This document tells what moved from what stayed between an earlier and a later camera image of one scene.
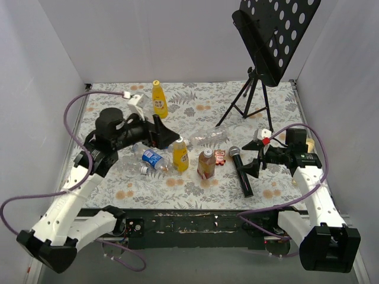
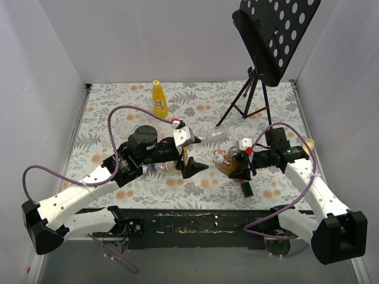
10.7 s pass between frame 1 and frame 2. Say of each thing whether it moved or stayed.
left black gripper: moved
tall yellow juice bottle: stayed
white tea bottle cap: moved
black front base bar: stayed
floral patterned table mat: stayed
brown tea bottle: moved
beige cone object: stayed
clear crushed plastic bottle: stayed
